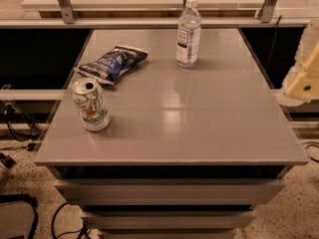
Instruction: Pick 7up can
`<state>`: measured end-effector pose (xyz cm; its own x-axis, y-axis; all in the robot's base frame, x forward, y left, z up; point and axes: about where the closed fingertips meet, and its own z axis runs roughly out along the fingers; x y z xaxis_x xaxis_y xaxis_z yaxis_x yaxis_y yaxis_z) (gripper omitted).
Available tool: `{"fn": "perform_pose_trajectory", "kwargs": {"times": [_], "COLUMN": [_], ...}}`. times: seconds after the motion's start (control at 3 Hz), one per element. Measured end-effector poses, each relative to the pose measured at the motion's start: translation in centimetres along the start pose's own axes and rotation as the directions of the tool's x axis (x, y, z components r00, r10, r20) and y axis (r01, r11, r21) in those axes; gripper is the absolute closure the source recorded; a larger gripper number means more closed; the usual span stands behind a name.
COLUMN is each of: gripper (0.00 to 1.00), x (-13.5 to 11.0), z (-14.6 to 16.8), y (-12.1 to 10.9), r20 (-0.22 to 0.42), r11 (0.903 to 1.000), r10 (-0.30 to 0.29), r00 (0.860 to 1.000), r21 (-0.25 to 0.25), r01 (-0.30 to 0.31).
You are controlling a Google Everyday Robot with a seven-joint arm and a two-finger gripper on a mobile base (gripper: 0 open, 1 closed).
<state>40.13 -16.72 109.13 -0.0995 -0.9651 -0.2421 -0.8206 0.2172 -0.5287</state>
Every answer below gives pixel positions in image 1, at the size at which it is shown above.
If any black hanging cable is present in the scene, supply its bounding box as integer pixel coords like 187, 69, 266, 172
265, 15, 283, 72

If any clear plastic water bottle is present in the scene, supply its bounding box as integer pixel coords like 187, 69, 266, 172
176, 0, 201, 68

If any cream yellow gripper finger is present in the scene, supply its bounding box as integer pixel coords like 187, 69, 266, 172
278, 20, 319, 107

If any right metal bracket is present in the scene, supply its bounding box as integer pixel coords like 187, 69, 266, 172
257, 0, 278, 23

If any white green 7up can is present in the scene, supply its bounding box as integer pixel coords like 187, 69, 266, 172
72, 77, 110, 131

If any black floor cable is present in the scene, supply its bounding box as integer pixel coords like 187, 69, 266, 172
50, 201, 92, 239

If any metal bracket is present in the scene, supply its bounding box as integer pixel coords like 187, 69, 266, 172
57, 0, 76, 24
257, 0, 278, 23

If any blue chip bag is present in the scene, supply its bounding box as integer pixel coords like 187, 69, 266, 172
74, 45, 148, 86

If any left metal bracket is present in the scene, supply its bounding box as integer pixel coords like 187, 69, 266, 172
57, 0, 76, 24

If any grey drawer cabinet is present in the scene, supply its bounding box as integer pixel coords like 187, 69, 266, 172
36, 29, 308, 239

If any black cables left floor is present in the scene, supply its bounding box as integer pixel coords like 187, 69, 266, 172
0, 101, 43, 168

